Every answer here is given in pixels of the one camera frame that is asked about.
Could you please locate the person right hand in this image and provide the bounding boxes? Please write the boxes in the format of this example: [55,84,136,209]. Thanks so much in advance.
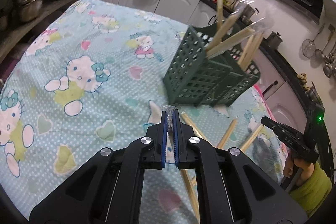
[282,157,316,187]

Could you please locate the hanging steel ladle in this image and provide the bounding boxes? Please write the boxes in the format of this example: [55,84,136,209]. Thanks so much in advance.
[315,31,335,60]

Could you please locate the dark metal kettle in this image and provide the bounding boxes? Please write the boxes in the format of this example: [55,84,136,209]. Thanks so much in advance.
[266,31,282,50]

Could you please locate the hello kitty tablecloth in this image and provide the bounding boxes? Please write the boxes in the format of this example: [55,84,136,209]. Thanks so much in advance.
[1,0,286,223]

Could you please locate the green plastic utensil basket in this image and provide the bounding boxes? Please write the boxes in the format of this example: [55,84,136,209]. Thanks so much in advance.
[163,24,260,106]

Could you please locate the stacked steel pots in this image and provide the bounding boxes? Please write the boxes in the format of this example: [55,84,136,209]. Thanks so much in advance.
[13,0,43,23]

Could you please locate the hanging wire skimmer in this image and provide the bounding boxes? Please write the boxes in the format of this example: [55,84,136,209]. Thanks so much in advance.
[301,24,325,59]

